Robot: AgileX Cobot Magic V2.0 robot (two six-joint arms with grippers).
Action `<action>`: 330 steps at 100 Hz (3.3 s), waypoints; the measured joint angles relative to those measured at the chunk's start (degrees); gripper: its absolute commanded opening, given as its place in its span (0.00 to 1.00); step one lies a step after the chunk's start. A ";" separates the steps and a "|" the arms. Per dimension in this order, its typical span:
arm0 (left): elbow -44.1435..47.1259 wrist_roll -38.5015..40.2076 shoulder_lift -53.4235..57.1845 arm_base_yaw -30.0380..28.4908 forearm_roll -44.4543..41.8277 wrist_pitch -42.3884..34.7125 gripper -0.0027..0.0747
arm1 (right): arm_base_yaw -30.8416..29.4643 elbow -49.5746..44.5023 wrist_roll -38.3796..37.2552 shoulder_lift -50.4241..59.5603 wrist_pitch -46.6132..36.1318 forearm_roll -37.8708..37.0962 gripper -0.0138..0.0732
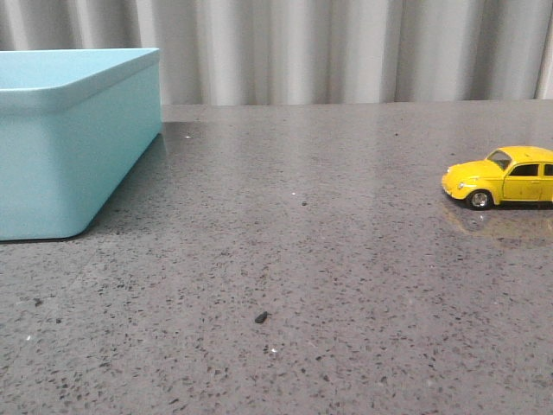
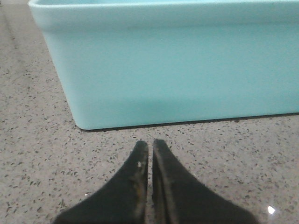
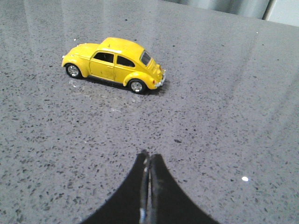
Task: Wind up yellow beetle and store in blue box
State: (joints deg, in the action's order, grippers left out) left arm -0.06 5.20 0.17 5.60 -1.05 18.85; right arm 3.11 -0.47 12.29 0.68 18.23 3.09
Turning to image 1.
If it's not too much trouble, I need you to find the yellow toy beetle car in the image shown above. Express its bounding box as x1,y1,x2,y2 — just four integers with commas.
442,146,552,210

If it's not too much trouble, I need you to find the light blue storage box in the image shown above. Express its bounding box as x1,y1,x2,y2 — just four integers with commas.
1,48,162,241

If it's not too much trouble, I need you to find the small black debris piece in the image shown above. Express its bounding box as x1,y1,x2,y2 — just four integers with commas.
254,311,269,324

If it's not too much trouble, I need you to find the grey pleated curtain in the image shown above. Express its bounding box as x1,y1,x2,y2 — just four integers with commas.
1,1,552,105

